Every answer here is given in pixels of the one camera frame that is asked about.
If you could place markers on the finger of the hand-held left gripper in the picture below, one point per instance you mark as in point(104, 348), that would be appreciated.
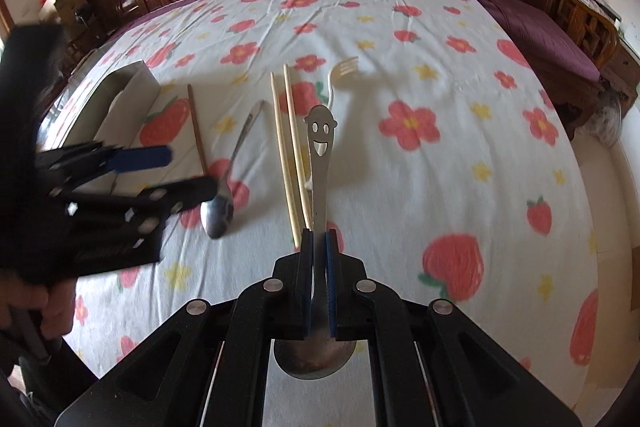
point(190, 191)
point(145, 157)

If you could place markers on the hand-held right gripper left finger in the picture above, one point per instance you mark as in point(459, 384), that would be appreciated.
point(306, 282)

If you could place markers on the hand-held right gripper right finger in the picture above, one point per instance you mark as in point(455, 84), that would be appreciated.
point(331, 282)

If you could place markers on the plain steel spoon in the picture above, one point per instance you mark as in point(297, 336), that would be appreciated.
point(217, 212)

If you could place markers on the metal tin box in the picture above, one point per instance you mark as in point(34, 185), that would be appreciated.
point(125, 107)

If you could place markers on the brown wooden chopstick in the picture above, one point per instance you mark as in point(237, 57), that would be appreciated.
point(197, 127)

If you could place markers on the pair of light chopsticks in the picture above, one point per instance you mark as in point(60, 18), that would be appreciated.
point(282, 147)

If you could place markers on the cream chopstick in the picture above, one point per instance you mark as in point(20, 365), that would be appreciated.
point(296, 142)

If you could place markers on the steel fork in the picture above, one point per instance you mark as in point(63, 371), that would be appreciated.
point(345, 67)

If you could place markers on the person's left hand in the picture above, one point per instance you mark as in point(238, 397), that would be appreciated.
point(55, 307)

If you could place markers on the strawberry flower print tablecloth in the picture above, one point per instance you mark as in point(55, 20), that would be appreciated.
point(450, 132)

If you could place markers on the person's dark clothing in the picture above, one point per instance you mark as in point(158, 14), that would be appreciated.
point(55, 382)

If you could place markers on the grey white bundle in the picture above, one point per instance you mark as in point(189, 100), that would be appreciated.
point(607, 119)

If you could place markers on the purple armchair cushion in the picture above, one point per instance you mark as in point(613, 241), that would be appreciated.
point(540, 37)

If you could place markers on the wooden side table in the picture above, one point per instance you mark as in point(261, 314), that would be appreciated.
point(615, 47)

